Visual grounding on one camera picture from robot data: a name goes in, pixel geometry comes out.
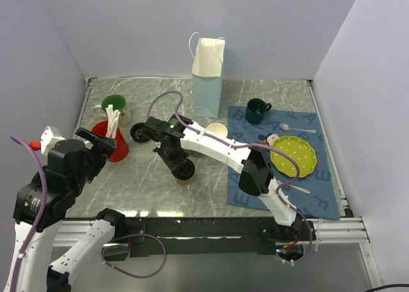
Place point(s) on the green polka dot plate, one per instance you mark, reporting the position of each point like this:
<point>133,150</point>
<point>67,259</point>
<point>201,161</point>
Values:
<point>297,149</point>

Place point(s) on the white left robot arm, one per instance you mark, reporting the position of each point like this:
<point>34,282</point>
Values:
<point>64,167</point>

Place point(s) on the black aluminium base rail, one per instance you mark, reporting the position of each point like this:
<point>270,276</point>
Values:
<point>172,229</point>

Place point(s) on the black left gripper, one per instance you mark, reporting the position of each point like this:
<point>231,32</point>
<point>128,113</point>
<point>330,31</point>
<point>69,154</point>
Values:
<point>101,147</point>

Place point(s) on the brown pulp cup carrier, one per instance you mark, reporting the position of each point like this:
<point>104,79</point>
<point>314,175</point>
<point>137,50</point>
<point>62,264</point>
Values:
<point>193,153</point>

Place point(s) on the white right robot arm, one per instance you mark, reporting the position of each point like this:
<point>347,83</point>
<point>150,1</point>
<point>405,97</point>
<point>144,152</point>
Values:
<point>175,137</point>

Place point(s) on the light blue paper bag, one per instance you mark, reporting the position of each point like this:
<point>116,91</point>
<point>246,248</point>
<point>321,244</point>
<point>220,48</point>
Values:
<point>207,73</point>

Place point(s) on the stacked brown paper cups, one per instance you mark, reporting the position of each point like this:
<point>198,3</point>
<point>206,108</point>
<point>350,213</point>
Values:
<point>216,130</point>

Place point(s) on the blue letter print cloth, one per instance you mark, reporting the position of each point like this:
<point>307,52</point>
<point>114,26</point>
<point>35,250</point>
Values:
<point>321,203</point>

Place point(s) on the black coffee cup lid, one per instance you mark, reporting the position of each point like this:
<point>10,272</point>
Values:
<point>136,133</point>
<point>185,171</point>

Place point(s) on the dark green mug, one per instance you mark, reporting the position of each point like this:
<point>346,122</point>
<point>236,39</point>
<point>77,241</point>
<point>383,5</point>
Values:
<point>255,110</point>

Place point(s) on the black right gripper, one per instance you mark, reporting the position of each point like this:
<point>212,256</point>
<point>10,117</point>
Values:
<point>171,163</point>

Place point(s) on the white mug green inside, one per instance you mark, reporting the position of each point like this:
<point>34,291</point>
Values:
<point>119,103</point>

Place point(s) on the silver fork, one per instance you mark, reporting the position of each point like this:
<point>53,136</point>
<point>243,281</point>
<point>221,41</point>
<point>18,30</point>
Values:
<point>304,190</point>

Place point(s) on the silver spoon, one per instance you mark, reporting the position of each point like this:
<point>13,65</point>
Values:
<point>287,128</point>

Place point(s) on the white wrapped straws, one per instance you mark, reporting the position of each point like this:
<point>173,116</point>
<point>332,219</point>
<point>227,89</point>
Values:
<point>113,117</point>

